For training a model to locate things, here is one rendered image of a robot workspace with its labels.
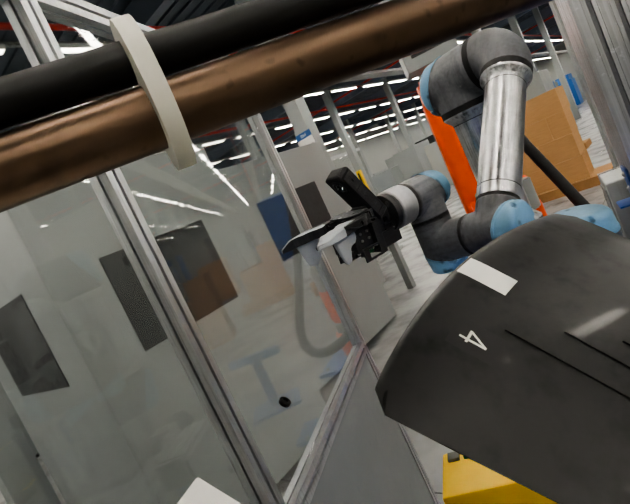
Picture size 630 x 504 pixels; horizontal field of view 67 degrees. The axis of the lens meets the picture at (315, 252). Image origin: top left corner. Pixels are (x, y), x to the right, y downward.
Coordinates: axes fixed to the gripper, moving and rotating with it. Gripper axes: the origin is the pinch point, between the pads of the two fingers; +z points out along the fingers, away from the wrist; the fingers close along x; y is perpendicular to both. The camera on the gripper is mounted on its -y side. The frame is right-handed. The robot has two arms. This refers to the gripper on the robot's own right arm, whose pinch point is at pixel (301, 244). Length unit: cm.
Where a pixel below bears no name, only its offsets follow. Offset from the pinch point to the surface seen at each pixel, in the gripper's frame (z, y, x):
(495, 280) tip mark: 17.4, -1.9, -43.7
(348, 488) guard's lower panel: -8, 66, 29
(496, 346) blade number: 22, 0, -46
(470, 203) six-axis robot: -315, 79, 190
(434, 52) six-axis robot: -310, -51, 179
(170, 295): 15.5, 1.8, 20.2
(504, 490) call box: 0.3, 36.2, -24.3
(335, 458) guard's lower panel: -8, 58, 31
